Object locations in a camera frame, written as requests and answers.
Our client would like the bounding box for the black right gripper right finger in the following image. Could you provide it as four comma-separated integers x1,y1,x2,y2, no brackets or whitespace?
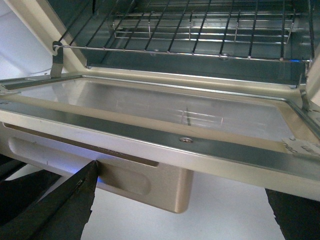
265,188,320,240

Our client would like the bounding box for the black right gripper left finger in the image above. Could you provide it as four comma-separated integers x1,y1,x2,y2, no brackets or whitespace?
0,161,98,240

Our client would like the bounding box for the glass oven door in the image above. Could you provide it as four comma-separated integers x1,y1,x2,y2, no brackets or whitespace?
0,75,320,200

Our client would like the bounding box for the silver oven door handle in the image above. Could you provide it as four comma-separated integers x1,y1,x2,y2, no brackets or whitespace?
0,123,193,213

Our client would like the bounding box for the cream toaster oven body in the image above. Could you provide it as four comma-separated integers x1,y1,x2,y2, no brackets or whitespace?
7,0,320,109

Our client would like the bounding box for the wire oven rack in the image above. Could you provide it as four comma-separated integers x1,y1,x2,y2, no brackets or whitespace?
53,0,317,63

